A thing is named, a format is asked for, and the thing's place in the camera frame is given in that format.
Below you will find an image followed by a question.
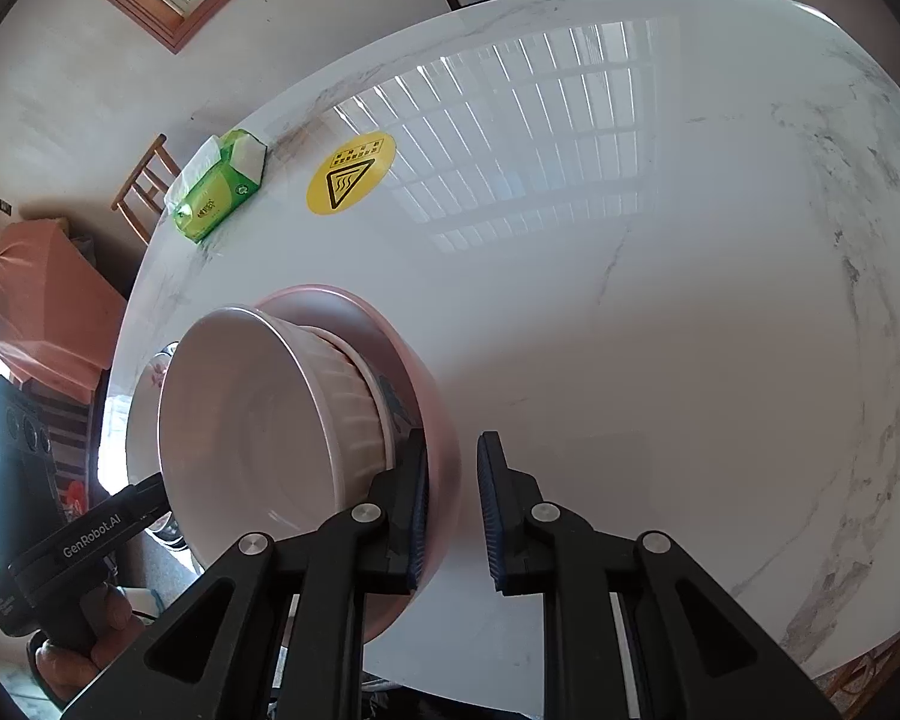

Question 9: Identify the pink bowl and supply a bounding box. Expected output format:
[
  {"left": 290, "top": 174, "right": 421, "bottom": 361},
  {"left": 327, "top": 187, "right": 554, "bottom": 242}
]
[{"left": 255, "top": 283, "right": 462, "bottom": 638}]

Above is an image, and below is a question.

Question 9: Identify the white ribbed bowl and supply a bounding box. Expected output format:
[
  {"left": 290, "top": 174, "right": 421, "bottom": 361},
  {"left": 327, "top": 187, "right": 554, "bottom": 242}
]
[{"left": 157, "top": 305, "right": 391, "bottom": 550}]

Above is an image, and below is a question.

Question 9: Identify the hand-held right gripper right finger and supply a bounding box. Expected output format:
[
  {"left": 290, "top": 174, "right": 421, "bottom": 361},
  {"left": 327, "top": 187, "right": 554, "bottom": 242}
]
[{"left": 476, "top": 431, "right": 845, "bottom": 720}]

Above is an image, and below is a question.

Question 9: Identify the yellow round warning sticker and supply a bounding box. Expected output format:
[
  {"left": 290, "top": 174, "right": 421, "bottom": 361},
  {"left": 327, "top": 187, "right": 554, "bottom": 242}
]
[{"left": 304, "top": 131, "right": 397, "bottom": 218}]

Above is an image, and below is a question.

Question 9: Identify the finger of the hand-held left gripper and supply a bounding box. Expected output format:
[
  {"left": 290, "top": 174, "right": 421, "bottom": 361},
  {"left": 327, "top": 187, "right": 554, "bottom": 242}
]
[{"left": 122, "top": 471, "right": 173, "bottom": 531}]

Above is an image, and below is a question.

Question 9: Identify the white bowl with blue print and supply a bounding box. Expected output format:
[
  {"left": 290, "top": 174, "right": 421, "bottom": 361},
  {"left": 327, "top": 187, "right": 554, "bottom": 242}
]
[{"left": 330, "top": 334, "right": 421, "bottom": 466}]

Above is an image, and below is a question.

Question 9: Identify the person's left hand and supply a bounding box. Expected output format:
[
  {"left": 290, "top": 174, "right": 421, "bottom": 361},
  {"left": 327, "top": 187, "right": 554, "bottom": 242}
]
[{"left": 34, "top": 583, "right": 151, "bottom": 707}]

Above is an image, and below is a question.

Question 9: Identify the orange covered furniture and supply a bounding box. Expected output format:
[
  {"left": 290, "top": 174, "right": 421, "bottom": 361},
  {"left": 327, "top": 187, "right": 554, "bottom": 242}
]
[{"left": 0, "top": 216, "right": 130, "bottom": 406}]

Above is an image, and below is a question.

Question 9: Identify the green tissue pack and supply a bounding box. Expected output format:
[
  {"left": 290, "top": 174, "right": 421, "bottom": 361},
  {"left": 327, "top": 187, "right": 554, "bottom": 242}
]
[{"left": 168, "top": 129, "right": 269, "bottom": 245}]

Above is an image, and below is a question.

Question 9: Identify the light wooden chair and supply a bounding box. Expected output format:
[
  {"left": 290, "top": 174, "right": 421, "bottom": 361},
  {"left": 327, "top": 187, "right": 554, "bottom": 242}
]
[{"left": 111, "top": 133, "right": 182, "bottom": 247}]

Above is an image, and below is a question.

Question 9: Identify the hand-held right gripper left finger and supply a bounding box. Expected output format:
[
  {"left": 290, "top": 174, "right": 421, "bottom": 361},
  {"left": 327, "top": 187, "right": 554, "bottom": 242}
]
[{"left": 60, "top": 427, "right": 430, "bottom": 720}]

